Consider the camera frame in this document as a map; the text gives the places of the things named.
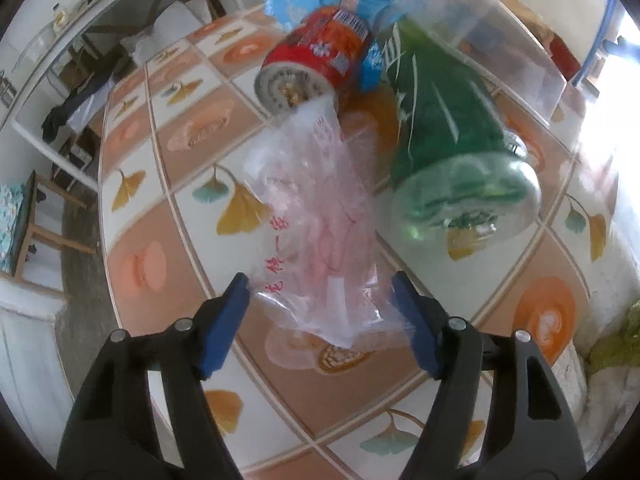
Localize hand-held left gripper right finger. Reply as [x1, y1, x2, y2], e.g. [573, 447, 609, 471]
[391, 271, 587, 480]

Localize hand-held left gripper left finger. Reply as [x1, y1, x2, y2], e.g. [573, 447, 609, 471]
[56, 272, 251, 480]

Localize clear plastic bag pink print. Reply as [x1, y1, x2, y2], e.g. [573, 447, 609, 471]
[242, 97, 418, 351]

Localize blue plastic wrapper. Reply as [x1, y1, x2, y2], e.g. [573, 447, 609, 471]
[264, 0, 401, 92]

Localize ginkgo patterned tablecloth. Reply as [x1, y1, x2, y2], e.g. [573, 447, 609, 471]
[97, 10, 621, 480]

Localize white door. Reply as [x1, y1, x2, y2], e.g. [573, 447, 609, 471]
[0, 277, 76, 421]

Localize green plastic bottle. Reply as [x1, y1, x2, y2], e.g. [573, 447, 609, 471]
[381, 20, 543, 246]

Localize wooden chair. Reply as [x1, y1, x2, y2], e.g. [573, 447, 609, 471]
[12, 170, 98, 281]

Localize floral cushion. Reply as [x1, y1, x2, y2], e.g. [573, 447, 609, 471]
[0, 182, 26, 273]

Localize dark clothes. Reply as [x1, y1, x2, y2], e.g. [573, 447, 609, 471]
[41, 87, 108, 143]

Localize clear plastic container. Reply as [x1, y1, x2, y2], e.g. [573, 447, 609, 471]
[375, 0, 568, 123]

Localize red drink can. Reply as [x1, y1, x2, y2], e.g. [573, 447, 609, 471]
[253, 6, 375, 113]

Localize white sack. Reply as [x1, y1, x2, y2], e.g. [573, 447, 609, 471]
[122, 2, 206, 63]

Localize white side table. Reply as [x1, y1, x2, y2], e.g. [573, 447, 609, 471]
[0, 0, 191, 193]

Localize glass bowl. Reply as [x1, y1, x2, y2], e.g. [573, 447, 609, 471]
[12, 20, 56, 68]

